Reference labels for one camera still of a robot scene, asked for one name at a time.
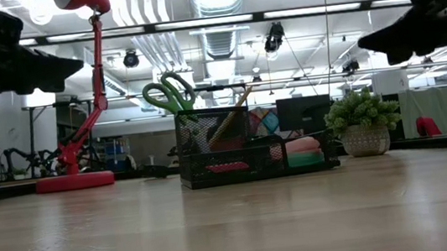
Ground pink sticky note pad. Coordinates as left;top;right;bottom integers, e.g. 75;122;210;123
282;133;326;169

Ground blue barrels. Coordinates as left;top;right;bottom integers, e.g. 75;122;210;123
102;136;133;174

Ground black mesh desk organizer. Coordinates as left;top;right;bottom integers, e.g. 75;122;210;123
172;92;343;192

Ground green-handled scissors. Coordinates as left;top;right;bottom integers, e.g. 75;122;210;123
139;67;211;159

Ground black hanging spotlight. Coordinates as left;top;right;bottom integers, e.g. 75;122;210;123
340;58;362;77
121;47;141;70
260;20;288;54

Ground black overhead crossbar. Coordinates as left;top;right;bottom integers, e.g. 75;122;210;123
18;0;413;51

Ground black aluminium table frame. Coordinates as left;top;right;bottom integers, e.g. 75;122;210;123
0;131;447;203

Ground pink eraser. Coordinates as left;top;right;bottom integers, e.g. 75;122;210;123
205;159;252;175

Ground colourful poster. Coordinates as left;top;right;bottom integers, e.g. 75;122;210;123
251;105;283;139

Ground red desk lamp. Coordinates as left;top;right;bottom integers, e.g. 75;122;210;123
14;0;132;195

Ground black monitor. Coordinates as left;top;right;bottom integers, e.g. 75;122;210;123
274;93;335;139

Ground green partition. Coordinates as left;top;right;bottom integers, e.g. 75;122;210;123
397;85;447;141

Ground green potted succulent plant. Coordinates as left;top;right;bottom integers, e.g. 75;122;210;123
320;82;407;162

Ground red chair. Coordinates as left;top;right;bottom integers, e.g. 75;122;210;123
414;113;443;139

